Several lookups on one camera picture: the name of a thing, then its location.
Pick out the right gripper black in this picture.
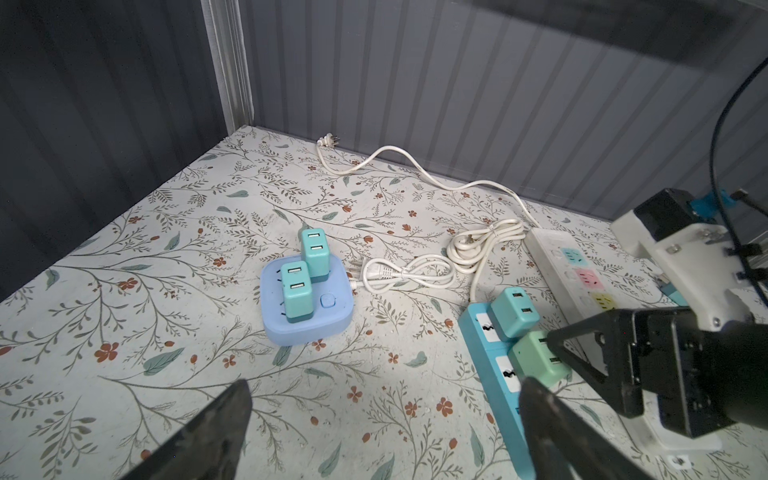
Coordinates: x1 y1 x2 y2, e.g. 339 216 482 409
546 308 767 438

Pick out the white coiled power cable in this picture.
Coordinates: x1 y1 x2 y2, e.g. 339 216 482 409
350 217 529 301

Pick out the teal charger cube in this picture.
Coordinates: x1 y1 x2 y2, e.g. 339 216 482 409
488 287 540 341
280 260 314 323
299 228 330 281

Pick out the light blue square power socket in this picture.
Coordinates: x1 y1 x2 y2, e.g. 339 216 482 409
260 255 354 346

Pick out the teal power strip with USB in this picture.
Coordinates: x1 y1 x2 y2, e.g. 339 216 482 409
458 303 535 479

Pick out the green charger cube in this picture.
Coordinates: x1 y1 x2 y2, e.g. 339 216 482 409
508 331 572 390

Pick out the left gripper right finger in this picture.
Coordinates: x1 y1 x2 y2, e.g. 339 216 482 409
519 378 649 479

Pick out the white multicolour power strip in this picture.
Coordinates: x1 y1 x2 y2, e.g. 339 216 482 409
525 228 723 456

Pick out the long white cable at back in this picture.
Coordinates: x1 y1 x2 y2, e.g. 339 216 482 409
314 133 541 229

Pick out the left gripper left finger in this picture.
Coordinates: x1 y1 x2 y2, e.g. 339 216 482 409
124 379 252 479

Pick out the teal charger cube front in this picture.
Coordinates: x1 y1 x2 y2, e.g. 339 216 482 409
280 260 314 323

